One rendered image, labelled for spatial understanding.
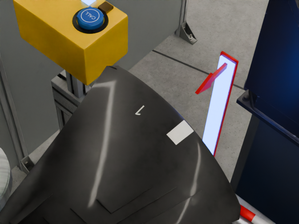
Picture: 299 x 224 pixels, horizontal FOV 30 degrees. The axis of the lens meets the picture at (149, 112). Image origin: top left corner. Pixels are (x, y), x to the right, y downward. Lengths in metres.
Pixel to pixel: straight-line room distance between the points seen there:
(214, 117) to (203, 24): 1.64
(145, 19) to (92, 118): 1.43
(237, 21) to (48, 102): 0.97
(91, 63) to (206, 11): 1.61
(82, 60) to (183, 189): 0.32
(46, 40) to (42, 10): 0.05
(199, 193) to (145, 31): 1.49
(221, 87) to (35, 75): 1.04
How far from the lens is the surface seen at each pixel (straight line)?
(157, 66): 2.21
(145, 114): 0.63
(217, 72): 0.66
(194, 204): 0.61
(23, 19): 0.93
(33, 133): 1.88
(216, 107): 0.75
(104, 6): 0.88
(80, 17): 0.86
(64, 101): 1.08
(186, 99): 2.12
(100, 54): 0.87
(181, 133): 0.63
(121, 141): 0.61
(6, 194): 0.37
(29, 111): 1.78
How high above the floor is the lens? 1.69
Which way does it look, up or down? 54 degrees down
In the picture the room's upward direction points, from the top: 3 degrees clockwise
